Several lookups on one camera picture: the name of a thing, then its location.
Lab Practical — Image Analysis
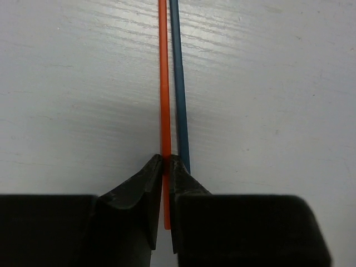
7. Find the blue chopstick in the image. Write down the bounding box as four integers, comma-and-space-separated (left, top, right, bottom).
170, 0, 191, 173

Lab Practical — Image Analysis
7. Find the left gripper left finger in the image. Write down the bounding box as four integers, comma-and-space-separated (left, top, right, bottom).
1, 155, 163, 266

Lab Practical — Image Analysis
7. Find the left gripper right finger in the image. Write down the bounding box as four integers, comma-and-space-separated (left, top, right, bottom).
169, 155, 332, 266

